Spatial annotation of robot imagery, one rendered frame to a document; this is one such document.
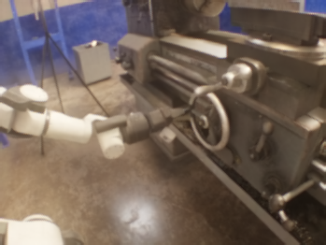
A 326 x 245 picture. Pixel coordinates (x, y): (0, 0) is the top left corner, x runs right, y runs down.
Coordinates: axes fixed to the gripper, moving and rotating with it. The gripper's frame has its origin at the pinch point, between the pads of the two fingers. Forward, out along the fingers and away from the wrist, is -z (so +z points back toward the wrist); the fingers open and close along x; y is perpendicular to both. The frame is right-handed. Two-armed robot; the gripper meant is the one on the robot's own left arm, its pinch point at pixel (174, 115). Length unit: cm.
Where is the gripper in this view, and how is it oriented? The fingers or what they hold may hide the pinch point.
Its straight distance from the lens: 73.2
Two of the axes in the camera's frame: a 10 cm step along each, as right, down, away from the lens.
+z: -8.9, 3.0, -3.4
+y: 3.8, 9.0, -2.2
